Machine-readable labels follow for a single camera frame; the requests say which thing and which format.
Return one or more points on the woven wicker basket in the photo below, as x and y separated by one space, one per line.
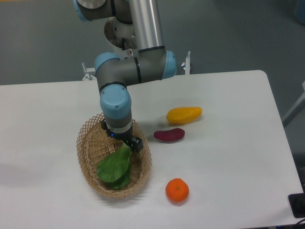
93 145

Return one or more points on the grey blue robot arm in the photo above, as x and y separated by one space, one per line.
150 63

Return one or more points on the green bok choy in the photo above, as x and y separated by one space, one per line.
115 169

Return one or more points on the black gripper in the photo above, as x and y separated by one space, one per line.
135 143

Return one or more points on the yellow mango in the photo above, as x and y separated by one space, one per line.
183 115

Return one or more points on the purple sweet potato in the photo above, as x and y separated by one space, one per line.
172 135

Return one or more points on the black device at edge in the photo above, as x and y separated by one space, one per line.
297 204

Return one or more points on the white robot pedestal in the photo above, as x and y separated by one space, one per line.
119 38

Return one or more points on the white table leg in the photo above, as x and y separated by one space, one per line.
295 109

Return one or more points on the orange tangerine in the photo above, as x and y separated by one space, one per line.
177 190

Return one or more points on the white metal base frame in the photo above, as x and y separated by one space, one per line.
89 73

